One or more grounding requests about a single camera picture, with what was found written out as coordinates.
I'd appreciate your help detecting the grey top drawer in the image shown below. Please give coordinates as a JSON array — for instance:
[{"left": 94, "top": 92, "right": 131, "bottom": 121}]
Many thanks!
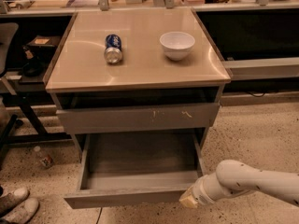
[{"left": 57, "top": 103, "right": 220, "bottom": 134}]

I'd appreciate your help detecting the black floor cable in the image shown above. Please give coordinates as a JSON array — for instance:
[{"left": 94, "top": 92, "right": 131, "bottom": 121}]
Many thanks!
[{"left": 95, "top": 207, "right": 103, "bottom": 224}]

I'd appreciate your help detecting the black box under desk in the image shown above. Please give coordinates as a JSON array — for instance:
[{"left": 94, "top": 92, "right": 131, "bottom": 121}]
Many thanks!
[{"left": 26, "top": 35, "right": 61, "bottom": 50}]

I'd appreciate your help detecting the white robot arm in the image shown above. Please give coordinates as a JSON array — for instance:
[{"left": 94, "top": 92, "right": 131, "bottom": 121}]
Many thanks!
[{"left": 179, "top": 160, "right": 299, "bottom": 208}]

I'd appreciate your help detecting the blue soda can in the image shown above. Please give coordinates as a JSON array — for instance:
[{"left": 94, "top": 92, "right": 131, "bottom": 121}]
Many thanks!
[{"left": 104, "top": 34, "right": 122, "bottom": 63}]

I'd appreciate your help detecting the grey drawer cabinet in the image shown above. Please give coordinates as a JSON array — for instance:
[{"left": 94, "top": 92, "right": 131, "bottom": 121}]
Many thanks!
[{"left": 46, "top": 8, "right": 231, "bottom": 149}]

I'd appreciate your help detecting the grey office chair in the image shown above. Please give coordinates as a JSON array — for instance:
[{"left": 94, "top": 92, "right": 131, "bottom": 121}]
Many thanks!
[{"left": 0, "top": 22, "right": 19, "bottom": 150}]

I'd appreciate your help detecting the clear plastic bottle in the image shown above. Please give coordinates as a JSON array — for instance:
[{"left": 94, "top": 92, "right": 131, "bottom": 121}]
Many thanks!
[{"left": 34, "top": 146, "right": 53, "bottom": 168}]

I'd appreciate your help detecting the white shoe far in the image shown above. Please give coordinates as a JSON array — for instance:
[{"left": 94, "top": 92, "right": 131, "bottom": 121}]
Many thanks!
[{"left": 0, "top": 188, "right": 29, "bottom": 215}]

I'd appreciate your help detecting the white bowl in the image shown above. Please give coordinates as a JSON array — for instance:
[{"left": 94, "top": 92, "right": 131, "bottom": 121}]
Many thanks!
[{"left": 160, "top": 32, "right": 195, "bottom": 61}]

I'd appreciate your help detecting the white shoe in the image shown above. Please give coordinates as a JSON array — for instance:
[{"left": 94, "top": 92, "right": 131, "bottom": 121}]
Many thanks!
[
  {"left": 0, "top": 188, "right": 29, "bottom": 215},
  {"left": 0, "top": 198, "right": 39, "bottom": 224}
]

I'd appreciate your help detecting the white shoe near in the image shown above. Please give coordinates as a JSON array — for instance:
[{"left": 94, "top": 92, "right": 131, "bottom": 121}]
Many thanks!
[{"left": 0, "top": 198, "right": 39, "bottom": 224}]

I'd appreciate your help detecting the grey drawer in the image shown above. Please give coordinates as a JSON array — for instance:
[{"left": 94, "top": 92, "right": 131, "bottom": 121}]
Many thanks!
[
  {"left": 57, "top": 103, "right": 220, "bottom": 134},
  {"left": 64, "top": 130, "right": 203, "bottom": 209}
]

